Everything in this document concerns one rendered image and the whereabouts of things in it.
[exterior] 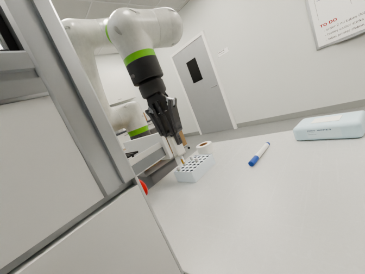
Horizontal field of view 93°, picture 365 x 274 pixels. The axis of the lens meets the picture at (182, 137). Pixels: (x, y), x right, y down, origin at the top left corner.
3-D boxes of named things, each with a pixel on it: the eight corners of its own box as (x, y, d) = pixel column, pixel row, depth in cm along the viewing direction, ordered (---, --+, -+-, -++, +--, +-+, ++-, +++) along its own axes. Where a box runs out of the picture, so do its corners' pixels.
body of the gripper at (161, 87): (167, 74, 50) (180, 104, 52) (151, 85, 56) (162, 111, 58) (148, 78, 45) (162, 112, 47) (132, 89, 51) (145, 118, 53)
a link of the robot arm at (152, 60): (118, 71, 49) (133, 56, 43) (149, 66, 57) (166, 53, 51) (127, 92, 50) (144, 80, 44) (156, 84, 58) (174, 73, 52)
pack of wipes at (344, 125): (294, 142, 54) (290, 128, 53) (305, 130, 59) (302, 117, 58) (364, 138, 41) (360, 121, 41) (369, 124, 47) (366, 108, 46)
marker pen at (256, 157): (266, 145, 59) (264, 141, 59) (271, 145, 58) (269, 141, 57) (249, 166, 50) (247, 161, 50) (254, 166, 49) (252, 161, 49)
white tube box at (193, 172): (197, 163, 68) (194, 155, 67) (215, 162, 62) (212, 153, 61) (177, 181, 60) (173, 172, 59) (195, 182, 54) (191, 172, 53)
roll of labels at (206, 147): (215, 151, 73) (212, 143, 72) (199, 157, 74) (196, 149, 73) (213, 147, 80) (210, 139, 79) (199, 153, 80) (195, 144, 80)
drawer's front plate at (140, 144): (134, 161, 88) (125, 141, 86) (174, 156, 68) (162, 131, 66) (132, 162, 87) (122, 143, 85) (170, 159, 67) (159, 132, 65)
